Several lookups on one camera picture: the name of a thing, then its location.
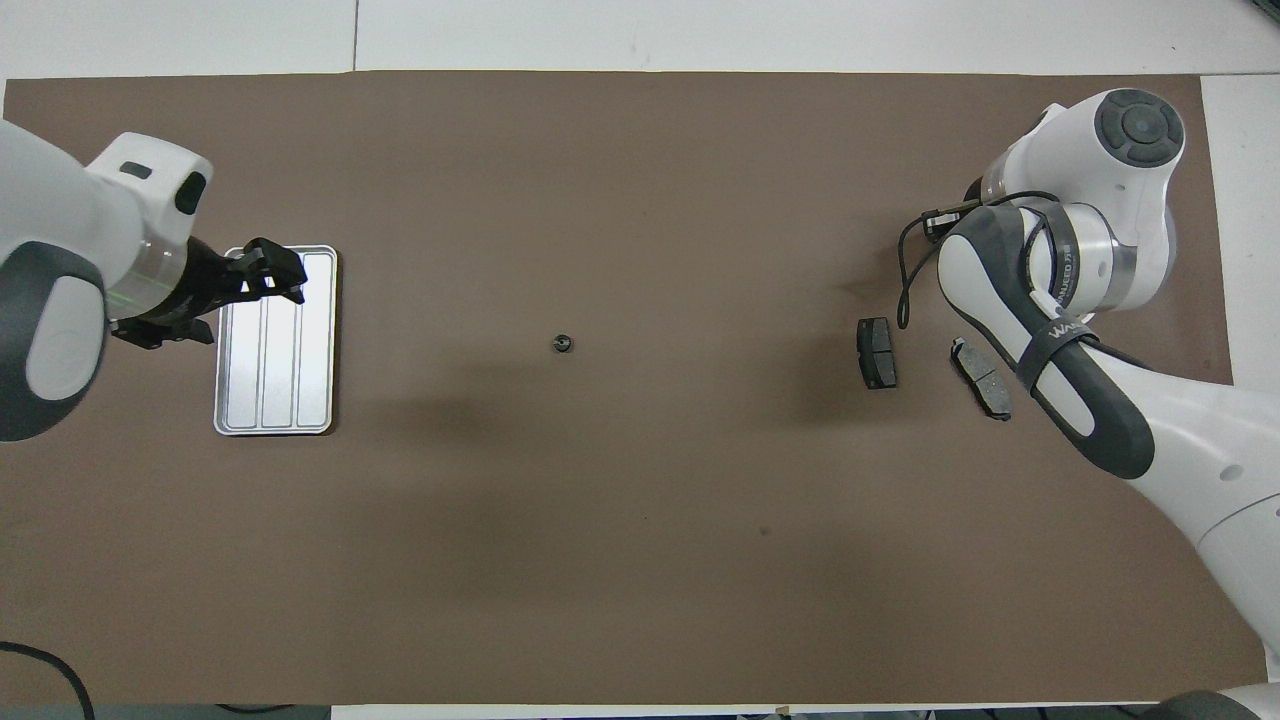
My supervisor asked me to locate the thin black loose cable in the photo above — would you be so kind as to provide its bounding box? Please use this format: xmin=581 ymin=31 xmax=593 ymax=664
xmin=0 ymin=642 xmax=96 ymax=720

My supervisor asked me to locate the curved dark grey brake pad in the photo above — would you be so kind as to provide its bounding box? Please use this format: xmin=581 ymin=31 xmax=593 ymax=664
xmin=950 ymin=338 xmax=1013 ymax=422

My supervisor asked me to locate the silver metal tray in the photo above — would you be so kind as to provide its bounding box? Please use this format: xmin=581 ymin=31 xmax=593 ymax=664
xmin=213 ymin=244 xmax=339 ymax=437

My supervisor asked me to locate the rectangular dark grey brake pad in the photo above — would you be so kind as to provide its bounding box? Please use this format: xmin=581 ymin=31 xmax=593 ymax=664
xmin=857 ymin=317 xmax=898 ymax=391

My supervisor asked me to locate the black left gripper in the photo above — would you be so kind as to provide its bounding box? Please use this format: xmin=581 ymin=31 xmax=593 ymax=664
xmin=112 ymin=238 xmax=307 ymax=349

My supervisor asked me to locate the brown table mat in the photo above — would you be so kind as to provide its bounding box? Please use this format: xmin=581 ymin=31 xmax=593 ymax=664
xmin=0 ymin=70 xmax=1271 ymax=707

